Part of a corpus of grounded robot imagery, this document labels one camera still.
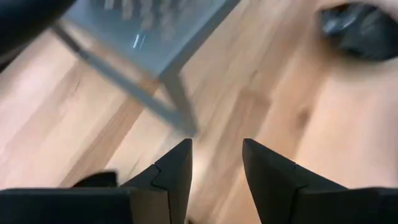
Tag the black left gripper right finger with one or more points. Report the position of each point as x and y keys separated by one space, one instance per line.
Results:
x=270 y=186

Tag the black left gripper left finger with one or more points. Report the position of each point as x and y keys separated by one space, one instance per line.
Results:
x=174 y=186

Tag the black mini shaped plate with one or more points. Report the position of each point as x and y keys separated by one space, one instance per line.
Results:
x=360 y=34

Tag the grey metal shelf riser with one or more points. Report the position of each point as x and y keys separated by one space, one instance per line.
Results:
x=149 y=37

